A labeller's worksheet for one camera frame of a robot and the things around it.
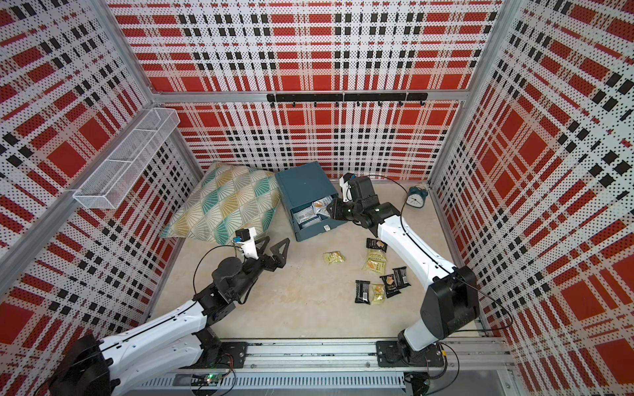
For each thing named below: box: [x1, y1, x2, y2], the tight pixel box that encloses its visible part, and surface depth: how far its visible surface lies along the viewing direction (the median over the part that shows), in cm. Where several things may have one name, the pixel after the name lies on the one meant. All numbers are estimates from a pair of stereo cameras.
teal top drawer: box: [290, 194, 348, 242], surface depth 90 cm
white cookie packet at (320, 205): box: [312, 195, 333, 217], surface depth 90 cm
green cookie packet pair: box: [361, 248, 388, 276], surface depth 95 cm
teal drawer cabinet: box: [274, 160, 348, 242], surface depth 91 cm
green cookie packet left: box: [321, 250, 346, 264], surface depth 95 cm
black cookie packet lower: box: [354, 279, 371, 305], surface depth 88 cm
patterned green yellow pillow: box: [160, 160, 282, 246], surface depth 95 cm
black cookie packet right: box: [392, 265, 412, 289], surface depth 90 cm
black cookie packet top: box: [365, 237, 388, 253], surface depth 98 cm
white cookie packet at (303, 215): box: [293, 205, 318, 225], surface depth 90 cm
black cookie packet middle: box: [378, 273, 402, 299], surface depth 88 cm
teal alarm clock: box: [406, 184, 429, 209], surface depth 110 cm
